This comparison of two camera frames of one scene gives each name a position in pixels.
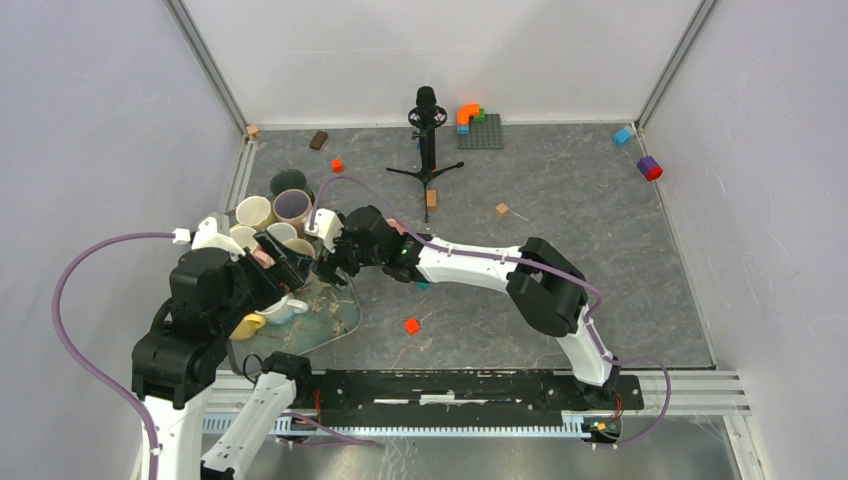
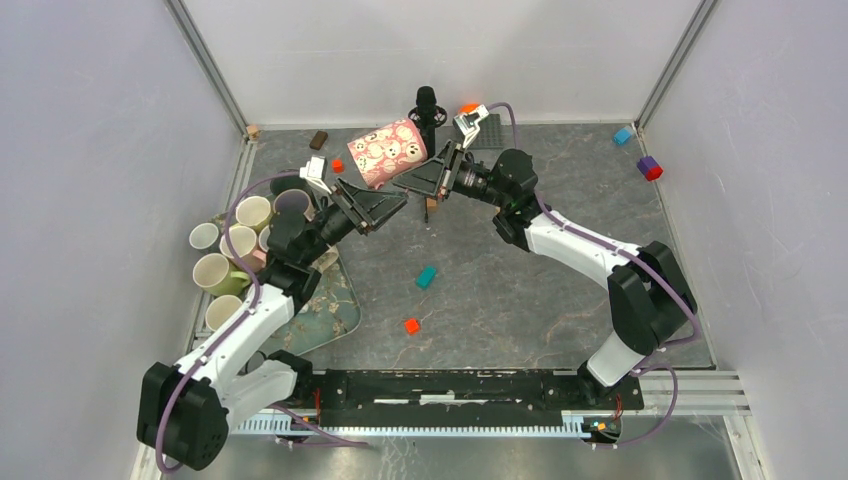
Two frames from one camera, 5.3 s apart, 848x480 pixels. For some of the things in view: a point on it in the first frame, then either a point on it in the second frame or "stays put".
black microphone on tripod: (427, 116) stays put
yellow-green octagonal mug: (255, 212) stays put
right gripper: (327, 268) → (426, 177)
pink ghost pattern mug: (396, 225) → (380, 154)
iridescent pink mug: (292, 206) stays put
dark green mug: (289, 179) stays put
